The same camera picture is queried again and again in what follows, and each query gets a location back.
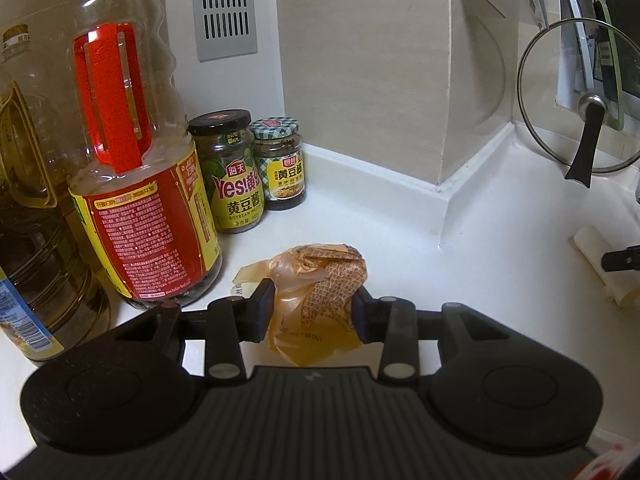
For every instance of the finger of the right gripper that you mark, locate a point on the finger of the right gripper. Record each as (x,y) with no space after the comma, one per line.
(622,260)

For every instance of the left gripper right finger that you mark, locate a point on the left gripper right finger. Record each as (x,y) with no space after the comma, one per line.
(392,322)

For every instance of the sauce jar yellow label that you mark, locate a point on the sauce jar yellow label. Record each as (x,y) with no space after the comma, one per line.
(278,151)

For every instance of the green cutting board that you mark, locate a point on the green cutting board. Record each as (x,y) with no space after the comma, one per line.
(606,68)

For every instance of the glass pot lid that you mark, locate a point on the glass pot lid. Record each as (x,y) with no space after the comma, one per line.
(579,141)

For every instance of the cleaver knife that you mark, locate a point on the cleaver knife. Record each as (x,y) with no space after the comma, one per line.
(576,62)

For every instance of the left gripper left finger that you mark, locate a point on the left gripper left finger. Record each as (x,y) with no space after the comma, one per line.
(231,321)

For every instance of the sunflower oil bottle blue label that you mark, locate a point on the sunflower oil bottle blue label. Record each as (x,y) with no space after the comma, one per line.
(51,300)

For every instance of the white wall vent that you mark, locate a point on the white wall vent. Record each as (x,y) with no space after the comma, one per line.
(224,28)

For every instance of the beige plastic bag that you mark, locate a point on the beige plastic bag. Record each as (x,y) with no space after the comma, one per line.
(312,311)

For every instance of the oil bottle red handle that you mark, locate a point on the oil bottle red handle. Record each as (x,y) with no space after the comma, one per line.
(141,196)

